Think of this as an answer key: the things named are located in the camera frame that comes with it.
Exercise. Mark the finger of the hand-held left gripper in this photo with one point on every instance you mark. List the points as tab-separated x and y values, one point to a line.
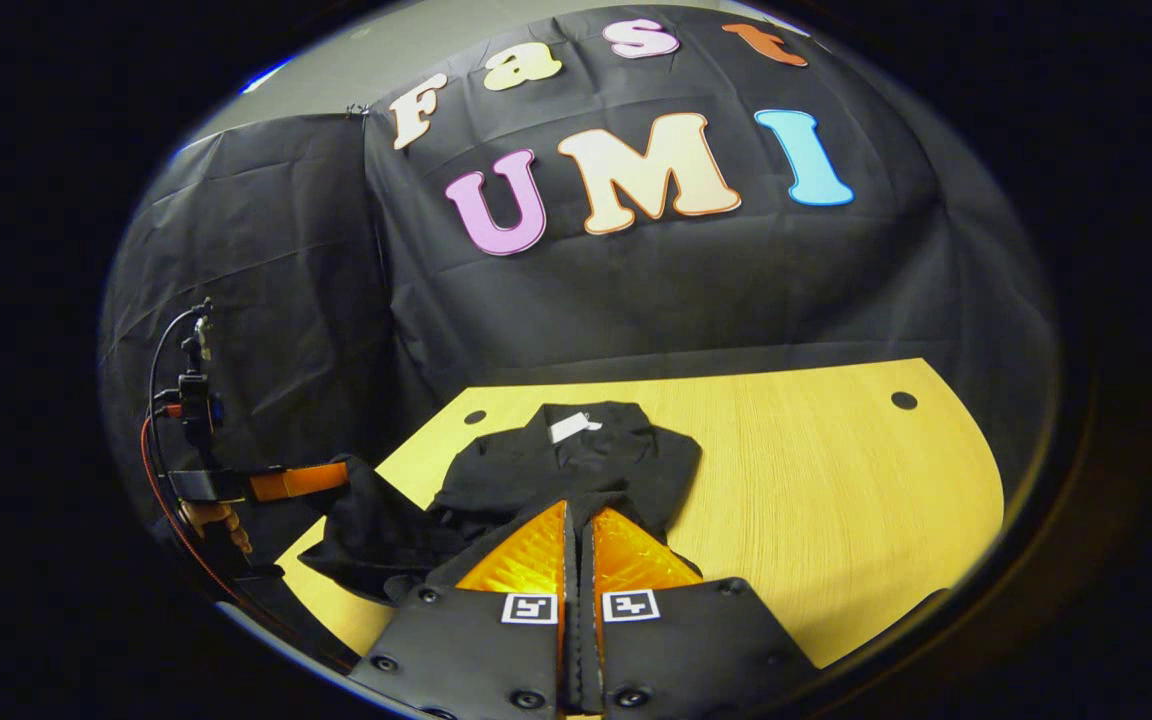
301	480

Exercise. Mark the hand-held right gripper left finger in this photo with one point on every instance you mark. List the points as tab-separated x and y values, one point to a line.
476	650

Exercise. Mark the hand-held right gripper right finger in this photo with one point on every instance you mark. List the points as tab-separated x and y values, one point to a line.
696	650

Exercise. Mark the black garment with white label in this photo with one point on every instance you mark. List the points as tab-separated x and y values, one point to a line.
536	460

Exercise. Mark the black binder clip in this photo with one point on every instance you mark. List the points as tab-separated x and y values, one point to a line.
356	110

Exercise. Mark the black backdrop cloth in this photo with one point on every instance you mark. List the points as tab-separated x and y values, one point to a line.
686	290

